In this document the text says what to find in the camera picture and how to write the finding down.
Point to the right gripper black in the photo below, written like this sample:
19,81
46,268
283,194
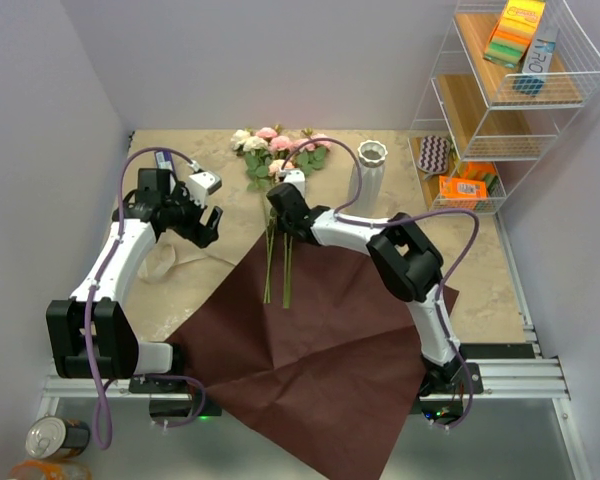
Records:
281,226

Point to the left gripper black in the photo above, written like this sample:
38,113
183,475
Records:
198,233

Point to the peach rose stem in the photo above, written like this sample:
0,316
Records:
287,245

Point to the cream ribbon gold lettering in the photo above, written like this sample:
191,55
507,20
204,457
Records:
163,258

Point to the red wrapping paper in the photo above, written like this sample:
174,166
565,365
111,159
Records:
331,379

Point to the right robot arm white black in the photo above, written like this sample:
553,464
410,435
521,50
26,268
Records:
408,263

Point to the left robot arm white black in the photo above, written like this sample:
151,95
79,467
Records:
90,329

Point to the white ribbed vase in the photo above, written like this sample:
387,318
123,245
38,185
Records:
372,158

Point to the small pink rose stem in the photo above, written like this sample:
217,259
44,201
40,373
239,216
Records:
272,147

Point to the purple white toothpaste box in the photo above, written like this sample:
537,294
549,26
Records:
164,160

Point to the white rose stem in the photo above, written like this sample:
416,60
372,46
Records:
243,143

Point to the purple wavy scrub pad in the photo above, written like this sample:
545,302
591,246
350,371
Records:
434,157

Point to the orange packet bottom shelf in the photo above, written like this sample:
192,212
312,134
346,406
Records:
462,193

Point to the orange green sponge pack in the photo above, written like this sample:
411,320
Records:
481,171

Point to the tin can silver lid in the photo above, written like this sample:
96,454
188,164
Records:
56,438

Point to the colourful sponge pack top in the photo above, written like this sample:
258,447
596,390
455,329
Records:
513,33

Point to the white blue tall box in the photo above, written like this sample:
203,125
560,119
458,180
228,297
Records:
534,72

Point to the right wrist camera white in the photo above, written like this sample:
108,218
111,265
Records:
294,177

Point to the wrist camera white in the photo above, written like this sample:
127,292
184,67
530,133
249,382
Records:
294,177
202,185

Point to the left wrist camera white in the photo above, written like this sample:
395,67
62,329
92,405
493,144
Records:
202,185

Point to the white wire shelf rack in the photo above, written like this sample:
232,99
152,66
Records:
496,115

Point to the aluminium rail frame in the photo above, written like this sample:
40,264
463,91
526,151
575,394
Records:
548,381

